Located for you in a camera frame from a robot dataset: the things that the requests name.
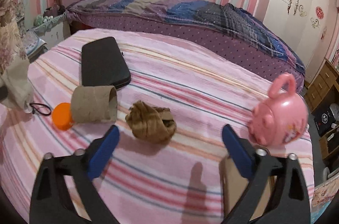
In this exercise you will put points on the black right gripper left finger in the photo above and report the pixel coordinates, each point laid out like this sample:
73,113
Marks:
64,192

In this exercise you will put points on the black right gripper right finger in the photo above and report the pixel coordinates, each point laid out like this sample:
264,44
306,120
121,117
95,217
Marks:
276,190

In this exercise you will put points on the blue plastic trash basket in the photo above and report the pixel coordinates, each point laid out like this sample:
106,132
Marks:
323,195

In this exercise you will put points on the brown phone case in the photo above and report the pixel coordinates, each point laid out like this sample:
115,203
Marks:
233,186

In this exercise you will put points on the pink piggy bank toy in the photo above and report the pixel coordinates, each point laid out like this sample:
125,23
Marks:
282,117

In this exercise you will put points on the orange bottle cap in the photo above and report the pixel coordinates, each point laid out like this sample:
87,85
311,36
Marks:
61,116

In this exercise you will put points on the cardboard paper roll tube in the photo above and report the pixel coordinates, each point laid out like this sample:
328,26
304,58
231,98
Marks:
94,104

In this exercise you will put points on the wooden desk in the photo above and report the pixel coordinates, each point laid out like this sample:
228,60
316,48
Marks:
322,100

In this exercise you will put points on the beige folded cloth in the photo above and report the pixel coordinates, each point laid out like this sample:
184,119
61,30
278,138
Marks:
18,93

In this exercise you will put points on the brown crumpled sock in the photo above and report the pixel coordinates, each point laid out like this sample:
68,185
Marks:
151,124

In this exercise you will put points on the black wallet case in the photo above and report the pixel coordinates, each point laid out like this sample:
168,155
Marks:
103,64

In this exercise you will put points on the pink striped bed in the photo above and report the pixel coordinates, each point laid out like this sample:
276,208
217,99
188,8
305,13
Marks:
203,92

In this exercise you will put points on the floral curtain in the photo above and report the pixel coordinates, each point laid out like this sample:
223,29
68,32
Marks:
11,41

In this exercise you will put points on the purple blanket bed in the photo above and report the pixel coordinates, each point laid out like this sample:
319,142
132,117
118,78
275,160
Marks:
230,32

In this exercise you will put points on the white wardrobe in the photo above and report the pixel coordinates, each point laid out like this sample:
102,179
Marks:
307,26

